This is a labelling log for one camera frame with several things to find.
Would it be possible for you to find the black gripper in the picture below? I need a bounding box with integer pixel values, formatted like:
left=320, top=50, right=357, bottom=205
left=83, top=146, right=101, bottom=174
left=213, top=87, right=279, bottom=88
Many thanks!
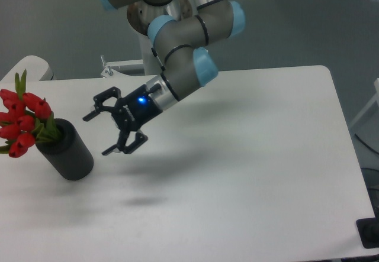
left=82, top=85, right=162, bottom=156

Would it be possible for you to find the red tulip bouquet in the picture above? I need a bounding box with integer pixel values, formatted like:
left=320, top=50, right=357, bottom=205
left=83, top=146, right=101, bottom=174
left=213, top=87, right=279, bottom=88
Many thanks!
left=1, top=70, right=63, bottom=158

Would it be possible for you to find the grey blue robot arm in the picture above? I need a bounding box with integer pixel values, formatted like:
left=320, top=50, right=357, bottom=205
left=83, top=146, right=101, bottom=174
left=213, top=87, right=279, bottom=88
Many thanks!
left=84, top=0, right=246, bottom=154

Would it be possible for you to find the black cylindrical vase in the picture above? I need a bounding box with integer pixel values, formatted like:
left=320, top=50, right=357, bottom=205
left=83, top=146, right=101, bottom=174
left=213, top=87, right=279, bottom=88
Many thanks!
left=36, top=118, right=94, bottom=181

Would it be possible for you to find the white rounded chair back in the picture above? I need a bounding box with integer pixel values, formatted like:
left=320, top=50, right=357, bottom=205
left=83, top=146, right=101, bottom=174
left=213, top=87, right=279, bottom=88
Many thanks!
left=1, top=55, right=56, bottom=83

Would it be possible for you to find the black box at table edge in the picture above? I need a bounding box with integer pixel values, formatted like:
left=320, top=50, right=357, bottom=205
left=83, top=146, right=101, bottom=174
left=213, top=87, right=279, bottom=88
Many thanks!
left=356, top=218, right=378, bottom=249

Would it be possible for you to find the white pedestal base frame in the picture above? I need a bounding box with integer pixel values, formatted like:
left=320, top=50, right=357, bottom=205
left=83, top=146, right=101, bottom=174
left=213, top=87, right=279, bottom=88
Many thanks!
left=100, top=55, right=144, bottom=78

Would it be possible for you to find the black pedestal cable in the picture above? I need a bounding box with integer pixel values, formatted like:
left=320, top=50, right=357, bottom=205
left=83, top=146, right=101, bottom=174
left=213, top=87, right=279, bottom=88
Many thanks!
left=150, top=47, right=166, bottom=72

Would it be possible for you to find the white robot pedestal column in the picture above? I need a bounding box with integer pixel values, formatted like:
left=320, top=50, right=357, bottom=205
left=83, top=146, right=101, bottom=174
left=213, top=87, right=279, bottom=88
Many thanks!
left=127, top=0, right=192, bottom=75

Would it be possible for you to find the black cable on floor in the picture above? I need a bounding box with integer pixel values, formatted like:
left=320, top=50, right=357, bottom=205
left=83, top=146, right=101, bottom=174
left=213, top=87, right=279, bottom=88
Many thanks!
left=354, top=134, right=379, bottom=151

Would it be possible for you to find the white frame at right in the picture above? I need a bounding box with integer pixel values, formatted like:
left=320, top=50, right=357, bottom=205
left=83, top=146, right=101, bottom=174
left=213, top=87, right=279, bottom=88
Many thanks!
left=348, top=79, right=378, bottom=133

